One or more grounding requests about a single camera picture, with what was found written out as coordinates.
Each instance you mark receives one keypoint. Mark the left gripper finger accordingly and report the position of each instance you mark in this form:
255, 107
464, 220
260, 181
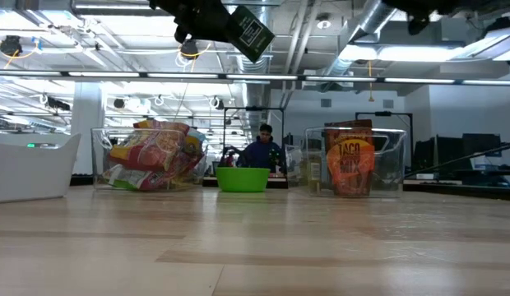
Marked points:
228, 29

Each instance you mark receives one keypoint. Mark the blue ramen noodle packet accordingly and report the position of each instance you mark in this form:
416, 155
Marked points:
194, 141

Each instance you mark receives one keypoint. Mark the red and yellow ramen packet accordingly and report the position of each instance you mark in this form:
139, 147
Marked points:
152, 150

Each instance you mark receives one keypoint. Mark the red-edged ramen noodle packet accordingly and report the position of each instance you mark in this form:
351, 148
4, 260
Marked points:
185, 168

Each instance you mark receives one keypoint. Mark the black-lid spice jar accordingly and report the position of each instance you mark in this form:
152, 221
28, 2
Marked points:
314, 172

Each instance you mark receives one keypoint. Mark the small brown snack packet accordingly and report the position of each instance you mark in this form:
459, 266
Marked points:
349, 164

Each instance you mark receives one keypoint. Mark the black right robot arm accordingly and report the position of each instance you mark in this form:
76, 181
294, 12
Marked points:
444, 5

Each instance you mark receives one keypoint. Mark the black ceiling spotlight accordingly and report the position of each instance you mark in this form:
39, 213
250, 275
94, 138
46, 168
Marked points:
10, 46
190, 51

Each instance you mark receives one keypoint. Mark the long ceiling light bar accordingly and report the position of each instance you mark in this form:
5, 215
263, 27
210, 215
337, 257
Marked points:
259, 77

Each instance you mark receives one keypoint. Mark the red and black device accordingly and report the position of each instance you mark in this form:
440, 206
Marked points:
228, 158

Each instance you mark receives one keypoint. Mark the person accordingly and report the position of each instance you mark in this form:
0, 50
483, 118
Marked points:
261, 154

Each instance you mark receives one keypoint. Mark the white pillar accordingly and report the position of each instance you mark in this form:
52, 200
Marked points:
84, 107

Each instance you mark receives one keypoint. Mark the green plastic bowl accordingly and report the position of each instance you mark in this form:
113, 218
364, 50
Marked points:
242, 179

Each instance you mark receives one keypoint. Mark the clear plastic bin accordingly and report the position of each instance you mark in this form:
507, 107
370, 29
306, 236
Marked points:
98, 156
390, 144

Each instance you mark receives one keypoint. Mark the white plastic bin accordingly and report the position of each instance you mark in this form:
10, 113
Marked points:
33, 172

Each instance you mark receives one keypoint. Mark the dark desk monitors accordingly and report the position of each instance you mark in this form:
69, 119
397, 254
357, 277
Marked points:
448, 152

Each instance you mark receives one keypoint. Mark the silver ventilation duct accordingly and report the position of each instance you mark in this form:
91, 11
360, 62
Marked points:
257, 98
370, 20

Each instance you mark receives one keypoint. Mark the black metal frame rig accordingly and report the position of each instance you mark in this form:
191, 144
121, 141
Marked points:
382, 113
238, 108

